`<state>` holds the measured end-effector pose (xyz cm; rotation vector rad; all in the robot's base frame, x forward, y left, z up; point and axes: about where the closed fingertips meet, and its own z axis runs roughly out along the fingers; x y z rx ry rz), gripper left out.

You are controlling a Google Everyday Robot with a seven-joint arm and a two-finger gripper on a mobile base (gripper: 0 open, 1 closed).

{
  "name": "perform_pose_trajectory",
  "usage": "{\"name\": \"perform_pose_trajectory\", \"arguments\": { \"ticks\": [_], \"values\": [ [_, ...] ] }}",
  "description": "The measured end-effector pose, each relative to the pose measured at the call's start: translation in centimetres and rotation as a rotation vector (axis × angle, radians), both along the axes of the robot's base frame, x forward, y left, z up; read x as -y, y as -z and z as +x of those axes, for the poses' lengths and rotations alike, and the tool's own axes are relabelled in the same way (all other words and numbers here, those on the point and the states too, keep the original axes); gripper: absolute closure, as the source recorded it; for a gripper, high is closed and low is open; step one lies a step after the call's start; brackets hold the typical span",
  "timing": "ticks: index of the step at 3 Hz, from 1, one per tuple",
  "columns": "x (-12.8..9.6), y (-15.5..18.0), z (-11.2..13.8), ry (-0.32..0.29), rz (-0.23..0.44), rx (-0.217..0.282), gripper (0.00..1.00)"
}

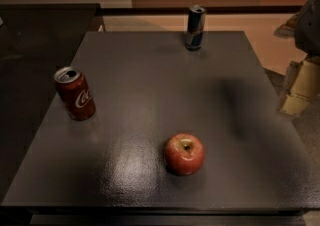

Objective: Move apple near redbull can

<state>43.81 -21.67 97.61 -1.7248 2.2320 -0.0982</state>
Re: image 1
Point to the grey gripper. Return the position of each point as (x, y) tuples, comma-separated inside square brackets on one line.
[(309, 25)]

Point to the red apple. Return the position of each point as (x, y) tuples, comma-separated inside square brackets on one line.
[(184, 154)]

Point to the blue silver redbull can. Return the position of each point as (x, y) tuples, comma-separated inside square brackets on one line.
[(195, 27)]

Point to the red coca-cola can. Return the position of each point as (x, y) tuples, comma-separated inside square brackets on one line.
[(73, 89)]

